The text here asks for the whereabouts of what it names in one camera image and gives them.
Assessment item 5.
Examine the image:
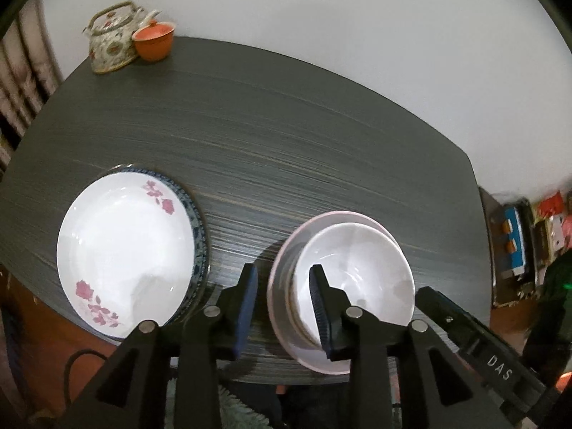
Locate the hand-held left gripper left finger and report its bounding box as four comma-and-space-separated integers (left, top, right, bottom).
67, 263, 260, 429

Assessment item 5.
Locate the beige patterned curtain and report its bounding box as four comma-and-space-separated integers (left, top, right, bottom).
0, 0, 63, 179

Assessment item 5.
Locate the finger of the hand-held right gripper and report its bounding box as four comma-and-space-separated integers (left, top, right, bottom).
415, 285, 484, 355

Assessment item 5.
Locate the red packet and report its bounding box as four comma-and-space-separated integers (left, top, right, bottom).
536, 192, 564, 221

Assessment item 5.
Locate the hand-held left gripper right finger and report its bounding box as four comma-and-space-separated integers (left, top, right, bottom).
309, 265, 514, 429

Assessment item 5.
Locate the large blue floral plate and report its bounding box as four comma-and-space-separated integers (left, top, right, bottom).
96, 164, 211, 342

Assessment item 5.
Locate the pink bowl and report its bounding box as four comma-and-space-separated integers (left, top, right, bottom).
267, 210, 405, 376

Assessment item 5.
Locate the pink packet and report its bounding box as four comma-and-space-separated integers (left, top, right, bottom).
551, 213, 572, 251

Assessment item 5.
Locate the orange lidded cup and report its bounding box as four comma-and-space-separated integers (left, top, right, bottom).
131, 21, 176, 61

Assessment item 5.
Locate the green fuzzy cloth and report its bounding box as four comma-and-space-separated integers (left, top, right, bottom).
219, 386, 269, 429

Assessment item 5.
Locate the white plate with pink flowers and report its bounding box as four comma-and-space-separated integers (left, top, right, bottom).
56, 172, 196, 339

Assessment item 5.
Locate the plain white ribbed bowl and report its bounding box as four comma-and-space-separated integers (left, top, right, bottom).
292, 222, 415, 345

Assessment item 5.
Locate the floral ceramic teapot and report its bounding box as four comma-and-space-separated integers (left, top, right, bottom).
83, 1, 162, 74

